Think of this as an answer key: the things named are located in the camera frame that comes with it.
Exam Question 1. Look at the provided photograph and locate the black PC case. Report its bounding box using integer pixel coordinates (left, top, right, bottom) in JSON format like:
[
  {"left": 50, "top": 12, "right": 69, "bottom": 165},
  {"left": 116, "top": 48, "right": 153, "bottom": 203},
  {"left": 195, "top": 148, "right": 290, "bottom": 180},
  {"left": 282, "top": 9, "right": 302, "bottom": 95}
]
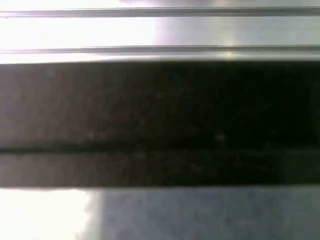
[{"left": 0, "top": 56, "right": 320, "bottom": 240}]

